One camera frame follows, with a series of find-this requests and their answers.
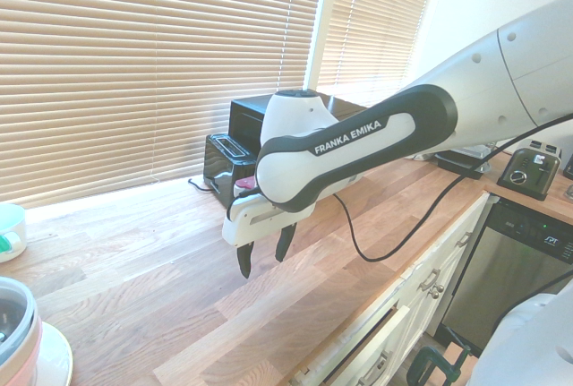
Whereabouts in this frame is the white plate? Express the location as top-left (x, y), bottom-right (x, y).
top-left (25, 320), bottom-right (74, 386)

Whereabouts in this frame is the metal drawer bar handle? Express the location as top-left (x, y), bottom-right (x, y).
top-left (356, 349), bottom-right (393, 386)

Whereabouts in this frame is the black toaster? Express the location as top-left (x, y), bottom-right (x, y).
top-left (203, 133), bottom-right (259, 208)

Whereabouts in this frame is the white green mug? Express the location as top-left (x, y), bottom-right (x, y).
top-left (0, 202), bottom-right (30, 264)

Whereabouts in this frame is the green clamp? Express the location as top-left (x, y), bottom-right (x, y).
top-left (408, 344), bottom-right (474, 386)

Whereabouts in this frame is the narrow beige window blind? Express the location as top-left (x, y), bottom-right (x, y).
top-left (314, 0), bottom-right (449, 107)

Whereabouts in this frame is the stainless steel dishwasher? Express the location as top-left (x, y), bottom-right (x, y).
top-left (440, 200), bottom-right (573, 352)

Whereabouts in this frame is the wide beige window blind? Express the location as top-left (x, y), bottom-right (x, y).
top-left (0, 0), bottom-right (329, 210)

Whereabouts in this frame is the black stainless microwave oven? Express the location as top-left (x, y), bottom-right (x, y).
top-left (228, 95), bottom-right (373, 154)

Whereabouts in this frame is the white base cabinet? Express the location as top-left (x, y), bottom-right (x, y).
top-left (286, 192), bottom-right (492, 386)

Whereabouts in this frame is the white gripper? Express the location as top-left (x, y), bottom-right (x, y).
top-left (221, 193), bottom-right (315, 279)

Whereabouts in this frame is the white open drawer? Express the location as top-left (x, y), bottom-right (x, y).
top-left (287, 305), bottom-right (412, 386)

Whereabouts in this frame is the silver toaster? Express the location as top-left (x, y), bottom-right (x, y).
top-left (495, 138), bottom-right (563, 202)

